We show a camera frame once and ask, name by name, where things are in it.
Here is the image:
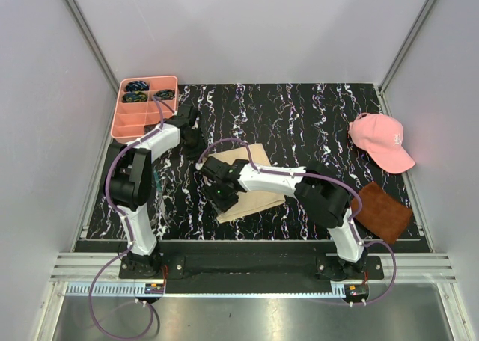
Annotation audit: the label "clear plastic utensils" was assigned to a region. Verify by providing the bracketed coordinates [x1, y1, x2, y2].
[150, 170, 168, 238]

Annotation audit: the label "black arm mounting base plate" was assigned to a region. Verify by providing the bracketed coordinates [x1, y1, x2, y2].
[119, 241, 385, 297]

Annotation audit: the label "grey slotted cable duct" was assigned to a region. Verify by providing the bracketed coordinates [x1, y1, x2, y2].
[66, 282, 164, 297]

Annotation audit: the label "brown suede cloth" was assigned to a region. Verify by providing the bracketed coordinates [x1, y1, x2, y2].
[354, 182, 412, 245]

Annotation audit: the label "beige cloth napkin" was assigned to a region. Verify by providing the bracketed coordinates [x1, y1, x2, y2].
[197, 144, 294, 223]

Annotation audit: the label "blue patterned object right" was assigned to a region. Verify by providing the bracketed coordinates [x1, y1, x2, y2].
[153, 89, 175, 100]

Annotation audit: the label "left orange connector box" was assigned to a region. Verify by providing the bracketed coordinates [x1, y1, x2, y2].
[145, 283, 165, 294]

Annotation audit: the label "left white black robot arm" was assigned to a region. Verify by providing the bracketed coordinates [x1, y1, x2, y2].
[100, 105, 206, 278]

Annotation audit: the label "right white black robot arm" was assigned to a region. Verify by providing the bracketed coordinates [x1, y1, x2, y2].
[198, 156, 367, 279]

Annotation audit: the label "blue yellow patterned object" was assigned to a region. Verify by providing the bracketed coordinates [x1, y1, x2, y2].
[122, 90, 148, 103]

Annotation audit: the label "pink baseball cap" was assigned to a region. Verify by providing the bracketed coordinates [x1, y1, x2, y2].
[348, 113, 415, 174]

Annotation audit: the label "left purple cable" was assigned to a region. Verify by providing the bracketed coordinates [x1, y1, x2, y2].
[88, 97, 179, 337]

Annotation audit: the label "blue patterned object top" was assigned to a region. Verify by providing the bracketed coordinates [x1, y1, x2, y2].
[125, 80, 149, 92]

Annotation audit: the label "pink plastic divided organizer box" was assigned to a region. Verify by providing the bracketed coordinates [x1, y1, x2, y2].
[110, 76, 178, 143]

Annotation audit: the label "purple cable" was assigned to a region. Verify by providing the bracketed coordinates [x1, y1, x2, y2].
[196, 138, 397, 305]
[88, 97, 179, 337]

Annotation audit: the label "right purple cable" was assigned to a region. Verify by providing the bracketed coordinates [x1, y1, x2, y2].
[196, 138, 397, 305]

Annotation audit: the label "black marbled table mat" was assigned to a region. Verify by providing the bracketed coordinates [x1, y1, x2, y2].
[85, 82, 426, 242]

